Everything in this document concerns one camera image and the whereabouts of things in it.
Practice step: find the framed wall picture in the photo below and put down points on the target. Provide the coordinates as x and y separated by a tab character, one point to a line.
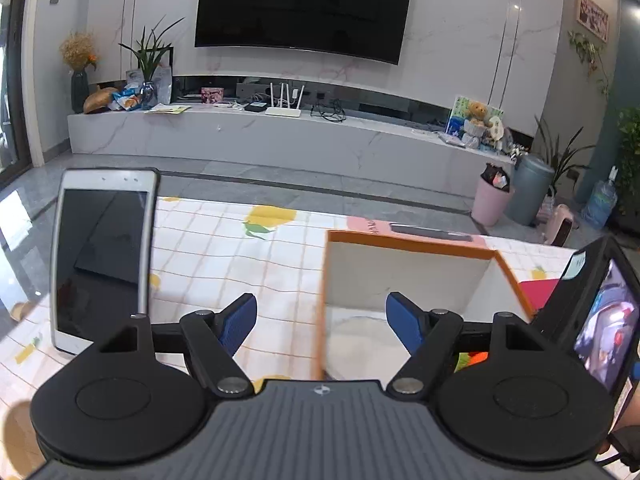
595	19

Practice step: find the white tablet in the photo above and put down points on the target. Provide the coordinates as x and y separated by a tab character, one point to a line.
101	252

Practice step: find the white checked lemon tablecloth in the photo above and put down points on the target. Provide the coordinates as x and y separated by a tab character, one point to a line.
204	256

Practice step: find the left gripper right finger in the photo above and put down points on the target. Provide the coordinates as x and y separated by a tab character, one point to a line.
430	338

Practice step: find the grey pedal bin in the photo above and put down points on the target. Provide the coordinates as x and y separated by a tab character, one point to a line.
529	184

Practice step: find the white round towel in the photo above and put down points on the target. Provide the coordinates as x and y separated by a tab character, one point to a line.
363	348

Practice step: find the pink waste basket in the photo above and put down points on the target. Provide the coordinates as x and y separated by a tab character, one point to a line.
492	194

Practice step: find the round bread loaf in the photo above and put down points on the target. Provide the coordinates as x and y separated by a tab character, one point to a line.
99	100

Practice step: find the white marble TV bench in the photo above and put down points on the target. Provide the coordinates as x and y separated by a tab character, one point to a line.
356	148

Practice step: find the orange crochet carrot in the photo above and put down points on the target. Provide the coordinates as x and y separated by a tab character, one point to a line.
467	359

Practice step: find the green plant in vase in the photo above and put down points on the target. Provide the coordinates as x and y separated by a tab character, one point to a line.
148	51

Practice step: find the red Wonderlab box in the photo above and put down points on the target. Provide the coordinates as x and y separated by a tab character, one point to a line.
538	292

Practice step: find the pink small heater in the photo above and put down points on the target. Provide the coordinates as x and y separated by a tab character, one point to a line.
561	224

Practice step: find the teddy bear bouquet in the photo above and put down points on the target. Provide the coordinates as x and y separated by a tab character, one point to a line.
478	125

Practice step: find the white wifi router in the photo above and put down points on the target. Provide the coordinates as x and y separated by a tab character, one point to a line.
287	104

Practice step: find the orange cardboard box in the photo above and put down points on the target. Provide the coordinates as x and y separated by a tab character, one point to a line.
356	280

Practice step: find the potted plant by bin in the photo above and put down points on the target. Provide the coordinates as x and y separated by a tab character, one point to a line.
561	159

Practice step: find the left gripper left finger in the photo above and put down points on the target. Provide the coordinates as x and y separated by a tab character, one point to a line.
212	339

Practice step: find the dried yellow flowers vase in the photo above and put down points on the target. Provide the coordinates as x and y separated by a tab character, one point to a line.
78	53

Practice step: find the black television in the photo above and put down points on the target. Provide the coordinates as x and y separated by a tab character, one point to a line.
371	29

